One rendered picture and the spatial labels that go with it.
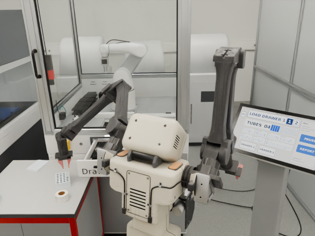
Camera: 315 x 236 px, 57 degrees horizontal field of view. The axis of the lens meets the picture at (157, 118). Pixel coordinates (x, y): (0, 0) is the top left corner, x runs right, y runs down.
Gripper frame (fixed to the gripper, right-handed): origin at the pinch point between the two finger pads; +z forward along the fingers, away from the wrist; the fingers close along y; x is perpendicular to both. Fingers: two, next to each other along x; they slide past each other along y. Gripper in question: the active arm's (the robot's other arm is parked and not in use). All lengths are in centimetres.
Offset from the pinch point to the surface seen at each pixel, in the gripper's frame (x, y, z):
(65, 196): 21.4, 0.3, 7.2
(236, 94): -296, -286, 59
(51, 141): -33.0, 10.6, -4.4
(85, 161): 8.8, -12.4, -6.0
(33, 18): -31, 8, -88
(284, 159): 50, -117, -11
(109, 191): -23, -26, 38
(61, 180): 3.9, 3.3, 6.5
